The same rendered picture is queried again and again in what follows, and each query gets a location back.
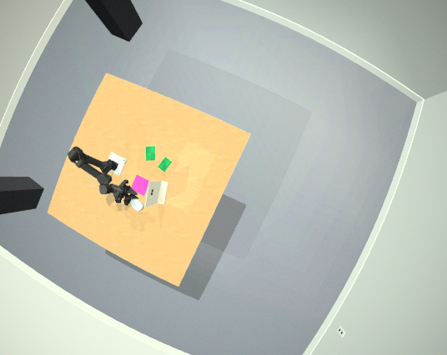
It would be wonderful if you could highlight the magenta square mat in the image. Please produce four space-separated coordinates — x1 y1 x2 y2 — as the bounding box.
132 175 149 195

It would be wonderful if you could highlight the green flat strip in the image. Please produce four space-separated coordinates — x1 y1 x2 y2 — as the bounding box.
158 157 172 172

